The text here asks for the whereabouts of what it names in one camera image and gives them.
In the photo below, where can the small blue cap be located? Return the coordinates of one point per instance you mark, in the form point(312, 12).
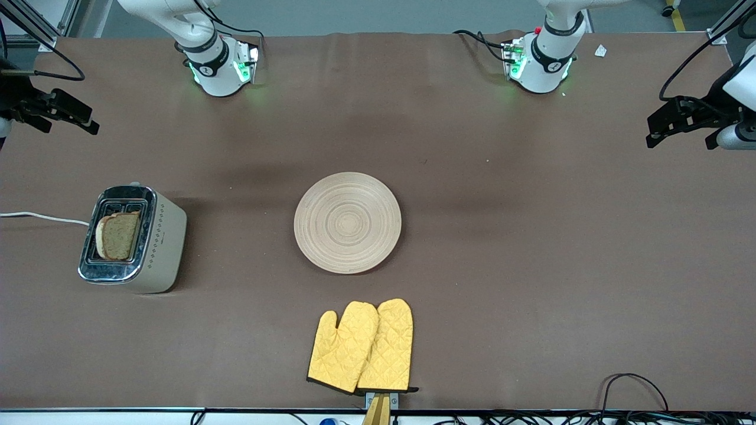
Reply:
point(328, 421)

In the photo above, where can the aluminium frame profile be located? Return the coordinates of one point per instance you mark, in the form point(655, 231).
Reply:
point(726, 26)
point(35, 26)

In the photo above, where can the brown table cover sheet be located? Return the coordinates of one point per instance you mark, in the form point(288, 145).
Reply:
point(502, 330)

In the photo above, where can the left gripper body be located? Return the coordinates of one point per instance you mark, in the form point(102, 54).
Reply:
point(710, 107)

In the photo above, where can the round wooden plate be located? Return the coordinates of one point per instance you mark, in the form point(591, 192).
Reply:
point(347, 223)

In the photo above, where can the yellow quilted oven mitt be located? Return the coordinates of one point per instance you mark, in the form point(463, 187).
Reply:
point(390, 348)
point(342, 348)

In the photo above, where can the small metal bracket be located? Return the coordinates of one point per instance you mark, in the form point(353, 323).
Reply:
point(394, 400)

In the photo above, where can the wooden stick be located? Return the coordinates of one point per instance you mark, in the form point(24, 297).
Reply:
point(377, 414)

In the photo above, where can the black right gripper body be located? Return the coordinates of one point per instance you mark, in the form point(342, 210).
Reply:
point(16, 94)

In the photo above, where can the slice of brown toast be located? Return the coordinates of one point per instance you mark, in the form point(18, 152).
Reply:
point(120, 237)

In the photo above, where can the small white paper scrap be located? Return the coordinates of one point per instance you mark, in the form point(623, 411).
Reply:
point(600, 51)

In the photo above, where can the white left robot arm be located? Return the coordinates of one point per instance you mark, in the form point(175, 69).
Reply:
point(546, 71)

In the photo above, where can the beige chrome-topped toaster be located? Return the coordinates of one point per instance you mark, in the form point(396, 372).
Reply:
point(168, 248)

